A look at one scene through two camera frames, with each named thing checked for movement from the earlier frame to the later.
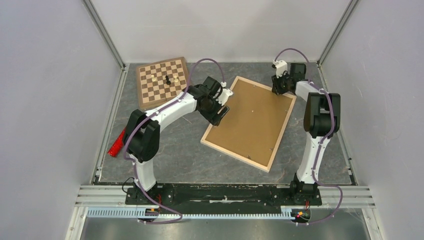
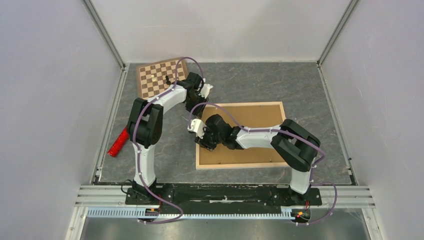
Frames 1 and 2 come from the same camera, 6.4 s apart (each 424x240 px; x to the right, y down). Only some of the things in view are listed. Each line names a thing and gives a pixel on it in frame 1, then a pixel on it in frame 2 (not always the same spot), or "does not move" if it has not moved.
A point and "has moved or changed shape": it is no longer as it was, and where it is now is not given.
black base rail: [222, 195] does not move
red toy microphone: [115, 148] does not move
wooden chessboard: [158, 82] does not move
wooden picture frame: [251, 130] -> [202, 167]
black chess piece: [168, 82] does not move
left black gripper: [215, 119] -> [198, 111]
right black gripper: [277, 89] -> [204, 142]
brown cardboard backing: [251, 127] has moved or changed shape
